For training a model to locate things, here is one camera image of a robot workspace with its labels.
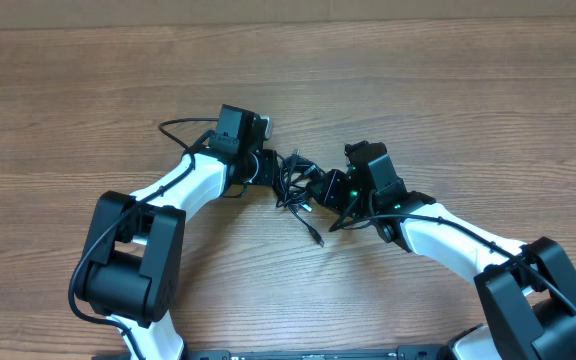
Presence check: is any black USB-C cable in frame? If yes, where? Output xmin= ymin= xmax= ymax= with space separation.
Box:
xmin=273 ymin=148 xmax=326 ymax=248

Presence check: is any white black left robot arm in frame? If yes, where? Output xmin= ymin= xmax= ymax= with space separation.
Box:
xmin=67 ymin=105 xmax=277 ymax=359

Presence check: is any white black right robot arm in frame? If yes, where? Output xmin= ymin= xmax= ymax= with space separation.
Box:
xmin=307 ymin=141 xmax=576 ymax=360

